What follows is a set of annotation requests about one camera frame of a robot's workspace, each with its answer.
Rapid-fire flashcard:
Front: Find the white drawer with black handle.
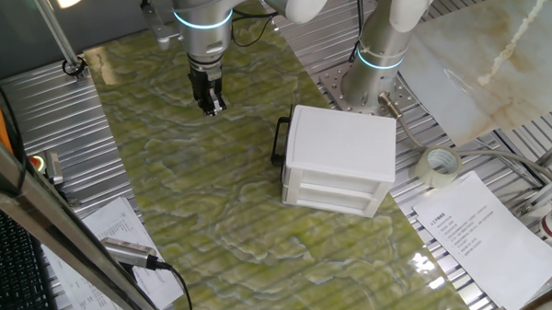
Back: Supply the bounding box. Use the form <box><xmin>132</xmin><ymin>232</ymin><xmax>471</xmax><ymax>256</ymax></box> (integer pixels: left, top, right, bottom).
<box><xmin>269</xmin><ymin>103</ymin><xmax>385</xmax><ymax>195</ymax></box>

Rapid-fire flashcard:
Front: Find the silver camera on stand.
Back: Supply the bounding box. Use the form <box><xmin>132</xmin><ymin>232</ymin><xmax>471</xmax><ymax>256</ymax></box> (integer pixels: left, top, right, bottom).
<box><xmin>99</xmin><ymin>236</ymin><xmax>162</xmax><ymax>270</ymax></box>

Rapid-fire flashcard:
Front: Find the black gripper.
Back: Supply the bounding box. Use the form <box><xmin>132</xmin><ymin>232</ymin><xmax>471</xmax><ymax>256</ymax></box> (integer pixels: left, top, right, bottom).
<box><xmin>187</xmin><ymin>63</ymin><xmax>229</xmax><ymax>118</ymax></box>

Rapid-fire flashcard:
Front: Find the white plain drawer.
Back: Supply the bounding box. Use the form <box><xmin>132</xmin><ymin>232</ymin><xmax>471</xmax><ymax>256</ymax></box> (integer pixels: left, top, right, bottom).
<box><xmin>295</xmin><ymin>186</ymin><xmax>376</xmax><ymax>212</ymax></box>

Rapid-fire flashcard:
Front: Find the black keyboard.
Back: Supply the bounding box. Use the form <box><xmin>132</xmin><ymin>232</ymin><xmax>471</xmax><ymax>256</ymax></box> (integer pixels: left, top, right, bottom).
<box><xmin>0</xmin><ymin>200</ymin><xmax>62</xmax><ymax>310</ymax></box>

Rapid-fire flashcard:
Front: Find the beige marble pattern sheet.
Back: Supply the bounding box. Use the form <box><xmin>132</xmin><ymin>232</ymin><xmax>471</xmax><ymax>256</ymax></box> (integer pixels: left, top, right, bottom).
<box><xmin>395</xmin><ymin>0</ymin><xmax>552</xmax><ymax>151</ymax></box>

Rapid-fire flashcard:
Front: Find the silver pole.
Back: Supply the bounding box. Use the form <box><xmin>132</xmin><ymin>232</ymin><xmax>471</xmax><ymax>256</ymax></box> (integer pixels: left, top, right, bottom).
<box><xmin>18</xmin><ymin>0</ymin><xmax>92</xmax><ymax>80</ymax></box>

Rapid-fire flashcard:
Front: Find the clear tape roll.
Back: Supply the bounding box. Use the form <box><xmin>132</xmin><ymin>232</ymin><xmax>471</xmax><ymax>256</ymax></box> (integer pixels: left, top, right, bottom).
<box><xmin>412</xmin><ymin>144</ymin><xmax>464</xmax><ymax>190</ymax></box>

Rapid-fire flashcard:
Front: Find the black cable of stand camera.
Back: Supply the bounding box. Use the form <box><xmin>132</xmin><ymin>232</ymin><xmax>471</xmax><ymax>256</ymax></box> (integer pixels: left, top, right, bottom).
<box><xmin>153</xmin><ymin>259</ymin><xmax>196</xmax><ymax>310</ymax></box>

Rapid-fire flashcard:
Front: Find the white plastic drawer cabinet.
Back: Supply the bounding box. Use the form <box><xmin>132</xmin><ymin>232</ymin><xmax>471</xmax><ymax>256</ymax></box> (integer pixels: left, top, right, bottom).
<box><xmin>279</xmin><ymin>103</ymin><xmax>399</xmax><ymax>220</ymax></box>

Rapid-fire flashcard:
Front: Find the black cable along arm base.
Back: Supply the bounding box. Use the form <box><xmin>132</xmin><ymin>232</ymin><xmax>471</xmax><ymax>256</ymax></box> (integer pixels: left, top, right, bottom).
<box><xmin>347</xmin><ymin>0</ymin><xmax>366</xmax><ymax>65</ymax></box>

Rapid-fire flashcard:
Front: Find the red emergency stop button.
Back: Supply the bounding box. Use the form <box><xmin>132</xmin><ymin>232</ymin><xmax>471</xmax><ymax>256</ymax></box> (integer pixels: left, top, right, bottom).
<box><xmin>26</xmin><ymin>149</ymin><xmax>65</xmax><ymax>186</ymax></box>

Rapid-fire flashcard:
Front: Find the paper sheet with text lines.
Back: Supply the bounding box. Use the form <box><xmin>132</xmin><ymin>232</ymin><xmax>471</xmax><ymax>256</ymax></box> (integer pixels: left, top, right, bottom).
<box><xmin>408</xmin><ymin>168</ymin><xmax>552</xmax><ymax>310</ymax></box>

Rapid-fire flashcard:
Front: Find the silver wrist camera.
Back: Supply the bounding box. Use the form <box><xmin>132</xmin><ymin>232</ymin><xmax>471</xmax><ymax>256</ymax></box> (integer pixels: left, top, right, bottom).
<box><xmin>140</xmin><ymin>2</ymin><xmax>184</xmax><ymax>52</ymax></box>

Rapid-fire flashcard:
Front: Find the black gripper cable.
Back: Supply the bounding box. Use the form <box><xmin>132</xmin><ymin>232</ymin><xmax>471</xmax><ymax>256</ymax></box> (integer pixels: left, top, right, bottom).
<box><xmin>228</xmin><ymin>8</ymin><xmax>278</xmax><ymax>50</ymax></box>

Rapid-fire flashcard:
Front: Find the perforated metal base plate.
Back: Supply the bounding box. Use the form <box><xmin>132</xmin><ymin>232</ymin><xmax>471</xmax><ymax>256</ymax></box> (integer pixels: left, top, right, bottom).
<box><xmin>317</xmin><ymin>62</ymin><xmax>422</xmax><ymax>119</ymax></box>

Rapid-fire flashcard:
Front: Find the grey hose with metal connector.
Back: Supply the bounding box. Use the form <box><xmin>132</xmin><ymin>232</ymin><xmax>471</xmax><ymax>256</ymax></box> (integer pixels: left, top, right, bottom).
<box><xmin>374</xmin><ymin>91</ymin><xmax>552</xmax><ymax>184</ymax></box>

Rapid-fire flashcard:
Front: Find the paper sheet with printed tables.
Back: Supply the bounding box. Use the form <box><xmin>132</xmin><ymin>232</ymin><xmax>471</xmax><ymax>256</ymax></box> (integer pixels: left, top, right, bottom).
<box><xmin>38</xmin><ymin>193</ymin><xmax>188</xmax><ymax>310</ymax></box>

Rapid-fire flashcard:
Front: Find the aluminium frame bar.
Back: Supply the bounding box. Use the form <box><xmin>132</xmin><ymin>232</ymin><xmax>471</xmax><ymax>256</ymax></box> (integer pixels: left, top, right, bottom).
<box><xmin>0</xmin><ymin>117</ymin><xmax>170</xmax><ymax>310</ymax></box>

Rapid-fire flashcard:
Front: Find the green marble pattern mat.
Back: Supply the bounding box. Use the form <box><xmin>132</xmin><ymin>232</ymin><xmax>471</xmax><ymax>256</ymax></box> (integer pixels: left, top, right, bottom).
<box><xmin>74</xmin><ymin>0</ymin><xmax>494</xmax><ymax>310</ymax></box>

